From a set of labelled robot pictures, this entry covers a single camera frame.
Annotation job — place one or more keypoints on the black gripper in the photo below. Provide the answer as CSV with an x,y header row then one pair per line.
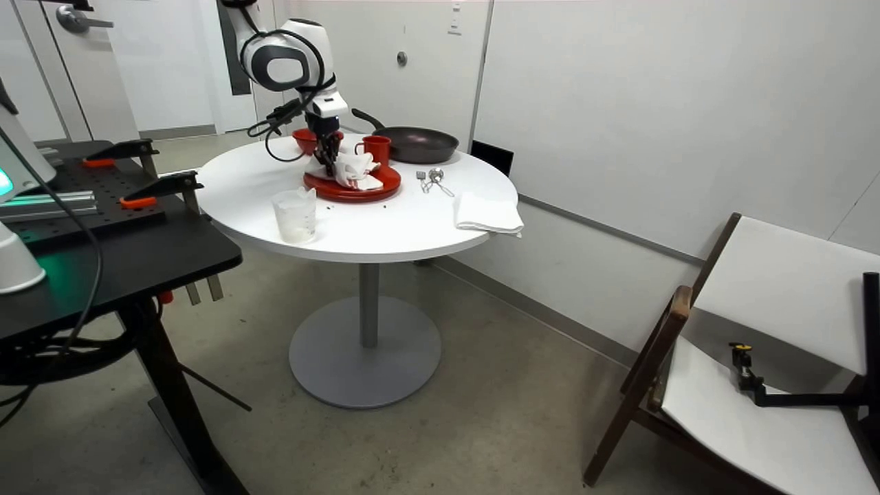
x,y
325,131

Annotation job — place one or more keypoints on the white red striped tea towel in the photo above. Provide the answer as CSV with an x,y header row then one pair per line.
x,y
359,165

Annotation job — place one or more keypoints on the red plate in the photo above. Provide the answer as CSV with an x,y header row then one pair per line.
x,y
366,192

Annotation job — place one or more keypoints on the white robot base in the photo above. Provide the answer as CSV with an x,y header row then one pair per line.
x,y
17,262

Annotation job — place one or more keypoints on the red mug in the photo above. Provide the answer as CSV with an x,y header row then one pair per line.
x,y
377,149

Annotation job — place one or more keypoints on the clear plastic measuring cup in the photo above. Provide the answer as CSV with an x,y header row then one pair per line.
x,y
296,219

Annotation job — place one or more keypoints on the black frying pan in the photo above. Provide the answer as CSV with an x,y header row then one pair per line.
x,y
416,143

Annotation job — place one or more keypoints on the metal fork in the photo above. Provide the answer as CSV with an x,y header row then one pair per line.
x,y
425,179

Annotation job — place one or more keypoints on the metal spoon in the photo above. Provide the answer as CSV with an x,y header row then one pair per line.
x,y
438,176

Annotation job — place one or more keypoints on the round door lock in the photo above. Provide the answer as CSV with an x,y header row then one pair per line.
x,y
403,58

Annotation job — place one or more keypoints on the plain white folded cloth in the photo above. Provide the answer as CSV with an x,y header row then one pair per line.
x,y
485,209

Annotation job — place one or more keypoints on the black chair back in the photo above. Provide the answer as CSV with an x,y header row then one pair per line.
x,y
494,157

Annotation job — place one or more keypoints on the black orange bar clamp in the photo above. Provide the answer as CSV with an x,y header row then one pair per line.
x,y
101,163
141,203

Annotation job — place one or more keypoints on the black desk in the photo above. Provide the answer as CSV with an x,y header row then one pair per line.
x,y
139,256

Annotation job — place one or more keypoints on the grey tilted panel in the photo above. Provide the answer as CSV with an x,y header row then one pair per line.
x,y
23,153

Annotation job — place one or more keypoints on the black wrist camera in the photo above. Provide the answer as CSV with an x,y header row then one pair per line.
x,y
288,112

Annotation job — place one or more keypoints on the round white pedestal table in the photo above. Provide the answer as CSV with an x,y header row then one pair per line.
x,y
366,311

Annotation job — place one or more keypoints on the aluminium extrusion rail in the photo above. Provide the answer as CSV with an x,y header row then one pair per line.
x,y
46,204

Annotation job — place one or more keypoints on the wooden frame white panels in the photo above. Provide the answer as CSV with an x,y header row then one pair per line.
x,y
779,277

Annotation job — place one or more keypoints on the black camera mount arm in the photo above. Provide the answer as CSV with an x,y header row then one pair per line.
x,y
806,401

